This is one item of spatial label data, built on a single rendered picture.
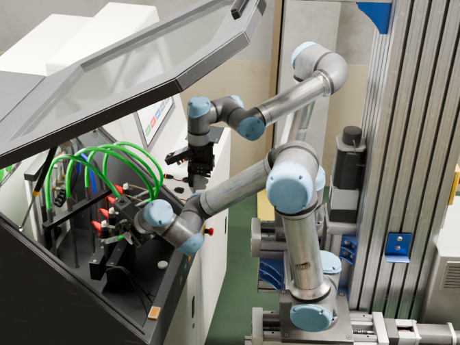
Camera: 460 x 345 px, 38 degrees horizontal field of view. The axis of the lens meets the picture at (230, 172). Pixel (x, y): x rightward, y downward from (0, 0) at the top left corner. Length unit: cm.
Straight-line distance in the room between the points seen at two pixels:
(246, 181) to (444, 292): 80
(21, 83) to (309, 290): 130
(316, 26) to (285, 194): 232
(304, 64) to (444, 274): 84
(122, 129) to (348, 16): 196
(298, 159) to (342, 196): 48
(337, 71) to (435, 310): 85
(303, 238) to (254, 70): 254
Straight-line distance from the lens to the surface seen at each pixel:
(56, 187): 266
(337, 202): 219
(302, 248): 181
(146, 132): 281
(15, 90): 251
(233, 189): 192
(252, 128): 211
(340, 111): 440
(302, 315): 193
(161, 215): 188
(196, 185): 232
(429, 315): 239
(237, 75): 425
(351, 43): 423
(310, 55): 238
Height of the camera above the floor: 256
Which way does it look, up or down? 33 degrees down
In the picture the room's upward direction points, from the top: 2 degrees clockwise
